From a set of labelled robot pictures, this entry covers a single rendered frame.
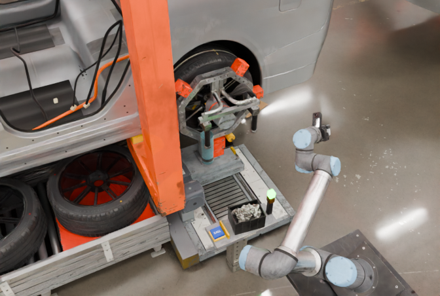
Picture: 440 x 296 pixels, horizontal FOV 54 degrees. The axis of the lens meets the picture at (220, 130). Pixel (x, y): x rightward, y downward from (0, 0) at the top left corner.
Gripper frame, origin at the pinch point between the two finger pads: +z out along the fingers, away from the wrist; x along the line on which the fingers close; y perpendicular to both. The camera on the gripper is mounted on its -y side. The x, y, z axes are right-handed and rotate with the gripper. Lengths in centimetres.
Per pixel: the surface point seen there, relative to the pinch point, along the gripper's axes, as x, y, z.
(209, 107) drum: -77, -22, -6
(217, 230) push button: -67, 53, -31
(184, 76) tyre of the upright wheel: -79, -43, -23
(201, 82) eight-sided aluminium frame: -69, -38, -20
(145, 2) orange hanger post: -24, -67, -105
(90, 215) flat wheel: -133, 32, -72
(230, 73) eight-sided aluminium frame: -57, -40, -3
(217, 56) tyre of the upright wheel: -65, -53, -4
